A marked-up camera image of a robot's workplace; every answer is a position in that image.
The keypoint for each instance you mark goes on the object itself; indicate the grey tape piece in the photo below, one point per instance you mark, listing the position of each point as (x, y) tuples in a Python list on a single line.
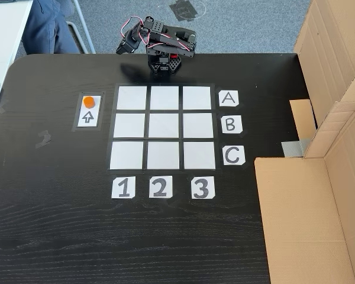
[(294, 148)]

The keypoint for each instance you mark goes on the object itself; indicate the person in blue trousers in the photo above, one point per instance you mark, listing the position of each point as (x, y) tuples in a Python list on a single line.
[(44, 29)]

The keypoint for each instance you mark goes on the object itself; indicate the red and black clamp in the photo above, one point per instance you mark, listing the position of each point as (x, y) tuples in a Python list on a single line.
[(173, 55)]

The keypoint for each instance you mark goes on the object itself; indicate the brown cardboard box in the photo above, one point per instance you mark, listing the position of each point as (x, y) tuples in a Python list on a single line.
[(307, 222), (334, 44)]

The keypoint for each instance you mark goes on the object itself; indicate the paper sheet number 3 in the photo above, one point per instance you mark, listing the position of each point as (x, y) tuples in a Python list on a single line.
[(203, 187)]

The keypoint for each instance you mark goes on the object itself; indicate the paper sheet number 2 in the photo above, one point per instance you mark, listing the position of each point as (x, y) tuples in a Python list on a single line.
[(160, 187)]

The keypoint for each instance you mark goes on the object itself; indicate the white table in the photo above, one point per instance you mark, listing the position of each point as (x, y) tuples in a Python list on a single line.
[(6, 35)]

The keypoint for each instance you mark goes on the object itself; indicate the clear tape piece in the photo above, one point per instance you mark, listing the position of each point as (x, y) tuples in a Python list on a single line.
[(43, 139), (3, 107)]

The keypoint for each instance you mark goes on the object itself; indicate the paper sheet letter C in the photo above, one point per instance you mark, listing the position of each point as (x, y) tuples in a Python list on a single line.
[(233, 155)]

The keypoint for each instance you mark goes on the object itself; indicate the round orange token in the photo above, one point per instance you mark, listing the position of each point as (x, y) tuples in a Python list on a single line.
[(89, 102)]

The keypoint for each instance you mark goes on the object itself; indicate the paper sheet letter B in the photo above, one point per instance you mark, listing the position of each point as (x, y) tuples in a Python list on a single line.
[(231, 124)]

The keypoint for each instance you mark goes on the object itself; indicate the paper sheet letter A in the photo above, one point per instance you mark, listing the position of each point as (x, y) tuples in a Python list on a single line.
[(228, 98)]

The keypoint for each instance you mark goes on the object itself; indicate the paper sheet number 1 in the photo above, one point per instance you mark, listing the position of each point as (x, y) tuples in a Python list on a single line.
[(123, 187)]

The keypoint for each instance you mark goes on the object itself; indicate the white nine-square paper grid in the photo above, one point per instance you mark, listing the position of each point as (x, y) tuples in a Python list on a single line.
[(163, 127)]

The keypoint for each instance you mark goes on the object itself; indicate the white metal frame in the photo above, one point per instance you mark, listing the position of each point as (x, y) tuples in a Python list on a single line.
[(84, 29)]

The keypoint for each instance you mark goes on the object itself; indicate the white arrow paper sheet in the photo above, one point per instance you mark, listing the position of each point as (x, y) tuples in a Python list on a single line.
[(88, 117)]

